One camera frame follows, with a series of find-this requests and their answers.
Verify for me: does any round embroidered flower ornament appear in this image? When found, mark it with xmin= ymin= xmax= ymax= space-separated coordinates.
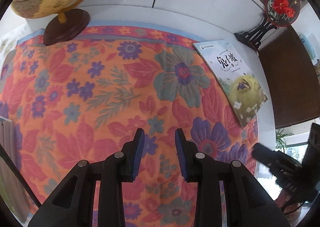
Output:
xmin=234 ymin=0 xmax=300 ymax=51

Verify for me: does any white bookshelf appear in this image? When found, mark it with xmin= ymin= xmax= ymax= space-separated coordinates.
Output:
xmin=79 ymin=0 xmax=264 ymax=37

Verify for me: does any potted green plant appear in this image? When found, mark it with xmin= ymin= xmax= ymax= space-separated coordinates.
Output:
xmin=276 ymin=128 xmax=293 ymax=153

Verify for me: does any stacked organized books pile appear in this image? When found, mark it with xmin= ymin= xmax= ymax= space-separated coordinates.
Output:
xmin=1 ymin=117 xmax=32 ymax=226

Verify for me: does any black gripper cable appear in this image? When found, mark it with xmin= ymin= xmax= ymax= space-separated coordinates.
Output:
xmin=281 ymin=191 xmax=308 ymax=215

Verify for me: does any dark wooden cabinet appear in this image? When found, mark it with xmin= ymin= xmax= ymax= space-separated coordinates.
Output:
xmin=259 ymin=27 xmax=319 ymax=129

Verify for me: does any floral orange table mat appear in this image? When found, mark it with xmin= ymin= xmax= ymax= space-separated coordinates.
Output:
xmin=1 ymin=25 xmax=258 ymax=226

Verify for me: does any white rabbit hill book 1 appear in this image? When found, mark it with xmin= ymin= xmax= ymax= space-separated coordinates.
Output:
xmin=194 ymin=40 xmax=267 ymax=127

